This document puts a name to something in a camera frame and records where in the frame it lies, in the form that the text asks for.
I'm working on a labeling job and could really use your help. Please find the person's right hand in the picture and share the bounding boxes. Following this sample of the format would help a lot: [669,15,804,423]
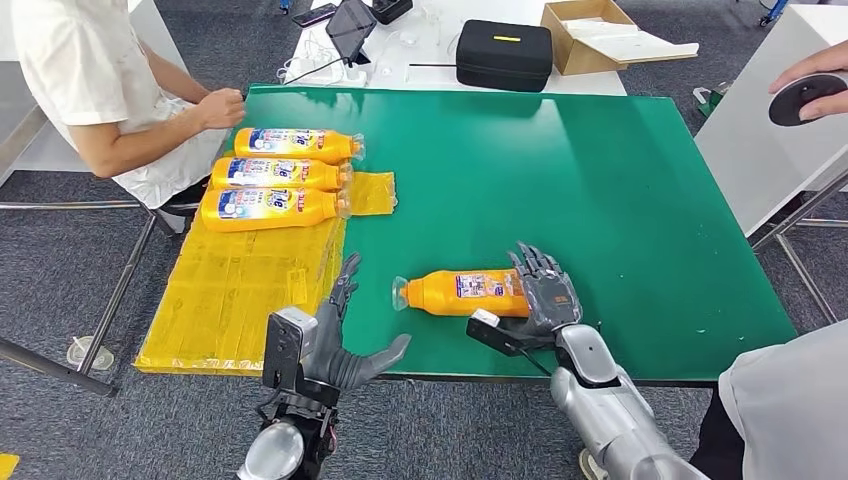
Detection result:
[197,87,246,131]

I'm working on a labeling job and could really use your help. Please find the small black box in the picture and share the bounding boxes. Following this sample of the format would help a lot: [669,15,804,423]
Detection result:
[369,0,415,25]

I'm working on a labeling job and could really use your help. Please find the black smartphone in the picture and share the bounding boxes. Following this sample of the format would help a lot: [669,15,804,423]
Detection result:
[292,2,338,28]

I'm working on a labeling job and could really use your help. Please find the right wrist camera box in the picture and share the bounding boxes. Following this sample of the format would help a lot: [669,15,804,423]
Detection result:
[465,307,558,359]

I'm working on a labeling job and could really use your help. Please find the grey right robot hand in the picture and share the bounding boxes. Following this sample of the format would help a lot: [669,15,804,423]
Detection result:
[507,241,584,339]

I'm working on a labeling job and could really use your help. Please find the orange detergent bottle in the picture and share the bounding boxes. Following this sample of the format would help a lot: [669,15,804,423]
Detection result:
[391,268,531,319]
[209,156,354,193]
[233,127,366,166]
[200,187,352,233]

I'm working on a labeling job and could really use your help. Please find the black tablet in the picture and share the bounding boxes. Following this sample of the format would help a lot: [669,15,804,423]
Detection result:
[325,0,378,66]

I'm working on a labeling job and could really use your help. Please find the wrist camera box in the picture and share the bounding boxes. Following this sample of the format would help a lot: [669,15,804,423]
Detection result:
[262,306,319,392]
[465,307,558,359]

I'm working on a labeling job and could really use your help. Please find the person's hand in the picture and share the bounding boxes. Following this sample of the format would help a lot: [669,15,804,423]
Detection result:
[768,39,848,123]

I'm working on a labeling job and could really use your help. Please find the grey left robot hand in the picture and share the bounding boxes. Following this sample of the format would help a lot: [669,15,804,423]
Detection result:
[301,252,413,392]

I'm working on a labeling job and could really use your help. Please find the yellow taped cardboard sheet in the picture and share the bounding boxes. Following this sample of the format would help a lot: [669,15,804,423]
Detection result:
[134,148,397,377]

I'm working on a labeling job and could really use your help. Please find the black cable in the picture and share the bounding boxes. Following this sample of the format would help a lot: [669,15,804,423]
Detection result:
[284,56,348,86]

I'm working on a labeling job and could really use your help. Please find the green floor object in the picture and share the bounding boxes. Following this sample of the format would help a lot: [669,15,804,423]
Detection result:
[692,82,733,119]

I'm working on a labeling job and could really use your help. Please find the brown cardboard box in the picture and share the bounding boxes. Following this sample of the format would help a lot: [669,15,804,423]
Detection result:
[541,0,637,77]

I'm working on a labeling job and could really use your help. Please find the white foam sheet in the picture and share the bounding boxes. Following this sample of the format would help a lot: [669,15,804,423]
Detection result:
[564,17,701,66]

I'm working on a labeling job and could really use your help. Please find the white table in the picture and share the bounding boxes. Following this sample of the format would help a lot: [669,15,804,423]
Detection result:
[284,0,629,97]

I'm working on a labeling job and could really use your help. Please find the grey green sneaker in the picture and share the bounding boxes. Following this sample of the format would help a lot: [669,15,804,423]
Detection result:
[578,449,611,480]

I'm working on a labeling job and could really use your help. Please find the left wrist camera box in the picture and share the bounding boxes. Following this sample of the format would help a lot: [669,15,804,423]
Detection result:
[262,306,319,392]

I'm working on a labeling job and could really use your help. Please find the round black white device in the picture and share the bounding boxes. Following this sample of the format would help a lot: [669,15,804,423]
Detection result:
[768,72,848,128]

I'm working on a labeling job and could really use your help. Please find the clear plastic cup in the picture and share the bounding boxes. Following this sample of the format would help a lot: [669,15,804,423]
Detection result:
[66,335,115,371]

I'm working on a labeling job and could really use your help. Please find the black zip case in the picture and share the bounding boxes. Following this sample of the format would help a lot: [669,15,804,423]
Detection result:
[455,19,554,93]

